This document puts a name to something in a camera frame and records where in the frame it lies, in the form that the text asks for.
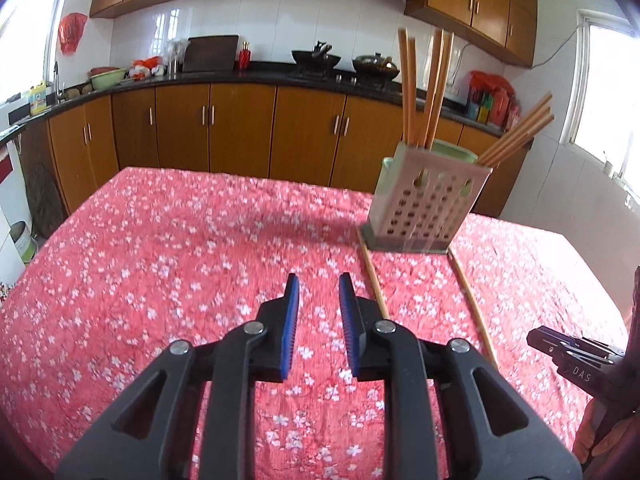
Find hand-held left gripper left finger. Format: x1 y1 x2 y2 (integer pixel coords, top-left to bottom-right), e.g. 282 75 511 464
55 273 300 480

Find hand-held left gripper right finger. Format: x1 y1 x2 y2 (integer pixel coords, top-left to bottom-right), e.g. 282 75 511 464
339 273 583 480

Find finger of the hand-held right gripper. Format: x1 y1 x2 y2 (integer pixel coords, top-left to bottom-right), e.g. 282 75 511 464
527 326 626 361
555 350 626 397

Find perforated metal chopstick holder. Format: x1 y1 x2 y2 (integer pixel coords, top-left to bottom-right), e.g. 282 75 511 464
361 140 493 253

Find steel cup with utensils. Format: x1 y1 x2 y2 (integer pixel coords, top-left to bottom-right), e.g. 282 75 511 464
165 39 188 73

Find red floral tablecloth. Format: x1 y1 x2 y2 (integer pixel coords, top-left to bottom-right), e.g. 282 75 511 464
0 166 631 480

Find wooden base cabinets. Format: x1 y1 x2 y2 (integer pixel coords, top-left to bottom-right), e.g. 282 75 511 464
20 82 528 218

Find gas stove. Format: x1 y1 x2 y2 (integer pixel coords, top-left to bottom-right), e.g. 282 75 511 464
287 71 361 83

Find bright window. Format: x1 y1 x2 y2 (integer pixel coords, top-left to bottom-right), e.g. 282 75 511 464
560 10 640 191

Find red bags with bottles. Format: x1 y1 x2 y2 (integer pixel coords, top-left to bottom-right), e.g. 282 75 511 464
467 71 521 131

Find black kitchen countertop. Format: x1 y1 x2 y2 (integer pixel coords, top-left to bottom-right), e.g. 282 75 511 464
0 60 506 136

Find black wok with lid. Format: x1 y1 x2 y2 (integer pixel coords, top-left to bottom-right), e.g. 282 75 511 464
352 52 401 81

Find white bucket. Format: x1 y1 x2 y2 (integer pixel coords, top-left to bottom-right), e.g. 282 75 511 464
10 220 38 266

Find dark cutting board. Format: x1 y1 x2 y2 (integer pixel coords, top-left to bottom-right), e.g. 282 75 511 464
182 35 240 72

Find red and white bag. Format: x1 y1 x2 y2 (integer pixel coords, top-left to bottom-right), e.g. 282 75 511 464
129 56 166 79

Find green basin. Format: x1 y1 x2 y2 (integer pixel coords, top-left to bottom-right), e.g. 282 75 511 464
90 66 127 91

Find yellow detergent bottle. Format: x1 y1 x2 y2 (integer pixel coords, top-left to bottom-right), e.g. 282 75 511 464
29 82 48 116

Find hanging red plastic bag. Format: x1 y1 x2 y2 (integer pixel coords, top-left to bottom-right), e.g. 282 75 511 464
59 12 88 55

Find black wok with handle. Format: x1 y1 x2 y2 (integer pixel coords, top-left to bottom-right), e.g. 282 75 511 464
291 40 342 68

